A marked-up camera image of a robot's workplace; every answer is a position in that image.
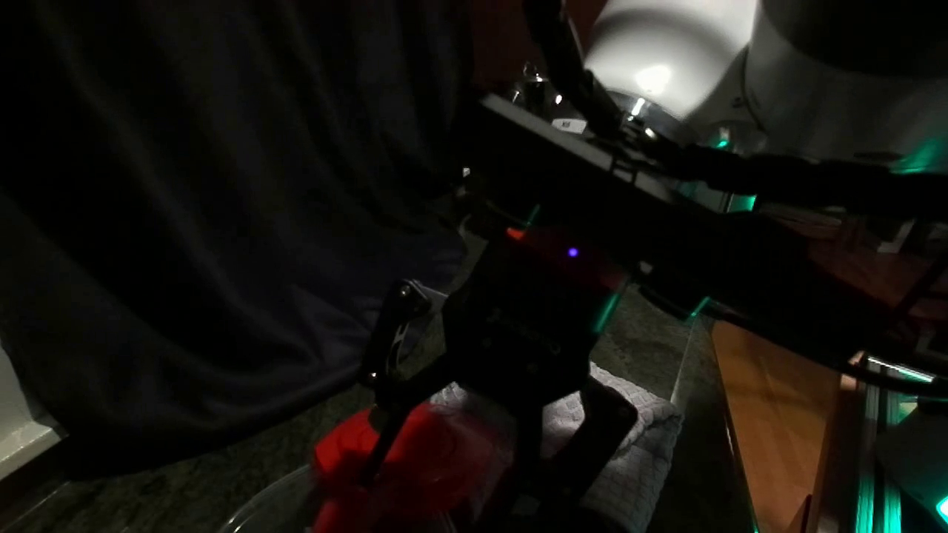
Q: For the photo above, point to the white box corner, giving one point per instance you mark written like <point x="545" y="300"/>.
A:
<point x="15" y="426"/>

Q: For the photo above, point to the aluminium profile frame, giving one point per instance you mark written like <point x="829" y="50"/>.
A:
<point x="889" y="446"/>

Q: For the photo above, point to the grey checked dish towel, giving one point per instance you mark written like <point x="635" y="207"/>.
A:
<point x="641" y="435"/>

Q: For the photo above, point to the dark fabric curtain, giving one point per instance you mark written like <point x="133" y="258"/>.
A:
<point x="195" y="198"/>

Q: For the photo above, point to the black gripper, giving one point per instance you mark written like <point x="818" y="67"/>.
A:
<point x="512" y="316"/>

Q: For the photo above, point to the clear glass bowl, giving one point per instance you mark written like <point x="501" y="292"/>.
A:
<point x="268" y="504"/>

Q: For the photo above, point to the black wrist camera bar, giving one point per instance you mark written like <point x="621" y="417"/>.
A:
<point x="551" y="150"/>

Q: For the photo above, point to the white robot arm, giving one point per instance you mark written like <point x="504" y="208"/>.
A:
<point x="669" y="50"/>

